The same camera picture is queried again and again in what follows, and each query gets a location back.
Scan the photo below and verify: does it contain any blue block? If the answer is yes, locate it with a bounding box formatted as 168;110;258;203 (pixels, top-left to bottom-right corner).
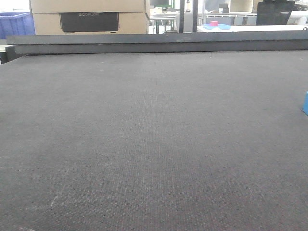
302;92;308;116

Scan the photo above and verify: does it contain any black conveyor belt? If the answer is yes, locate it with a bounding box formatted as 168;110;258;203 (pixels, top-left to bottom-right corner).
0;51;308;231

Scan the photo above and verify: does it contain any small red block background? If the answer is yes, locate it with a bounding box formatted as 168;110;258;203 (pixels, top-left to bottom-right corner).
210;21;219;27

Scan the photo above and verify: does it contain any light blue tray background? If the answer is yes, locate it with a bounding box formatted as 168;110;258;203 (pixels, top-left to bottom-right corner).
202;24;231;30

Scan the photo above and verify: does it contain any cardboard EcoFlow box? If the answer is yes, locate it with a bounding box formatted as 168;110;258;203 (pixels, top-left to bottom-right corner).
30;0;150;35

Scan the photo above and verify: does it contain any black office chair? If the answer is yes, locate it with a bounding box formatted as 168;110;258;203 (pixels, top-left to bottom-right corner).
256;0;295;26

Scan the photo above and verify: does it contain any blue plastic crate background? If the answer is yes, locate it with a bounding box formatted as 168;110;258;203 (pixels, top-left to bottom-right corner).
0;12;35;39

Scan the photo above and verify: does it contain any black vertical post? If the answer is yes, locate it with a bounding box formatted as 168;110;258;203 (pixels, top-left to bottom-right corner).
178;0;185;33

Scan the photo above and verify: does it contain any dark conveyor side rail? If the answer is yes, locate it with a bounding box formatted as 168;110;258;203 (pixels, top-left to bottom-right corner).
7;30;308;55

